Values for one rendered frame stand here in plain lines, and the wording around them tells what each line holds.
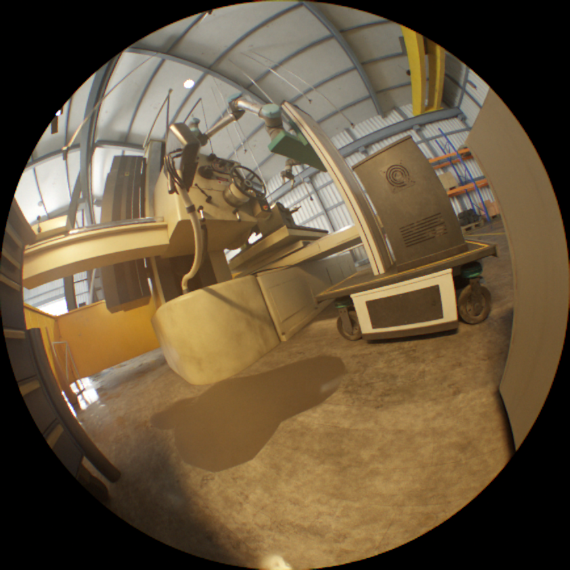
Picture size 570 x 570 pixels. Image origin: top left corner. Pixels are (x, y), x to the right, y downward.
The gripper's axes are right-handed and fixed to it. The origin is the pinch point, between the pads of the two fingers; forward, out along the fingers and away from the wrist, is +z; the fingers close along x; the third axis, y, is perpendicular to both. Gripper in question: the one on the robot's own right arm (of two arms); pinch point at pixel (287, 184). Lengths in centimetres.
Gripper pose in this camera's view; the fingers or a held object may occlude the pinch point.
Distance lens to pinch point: 174.0
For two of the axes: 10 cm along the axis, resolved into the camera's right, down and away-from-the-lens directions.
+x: 6.5, -1.1, 7.5
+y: 7.6, 1.5, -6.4
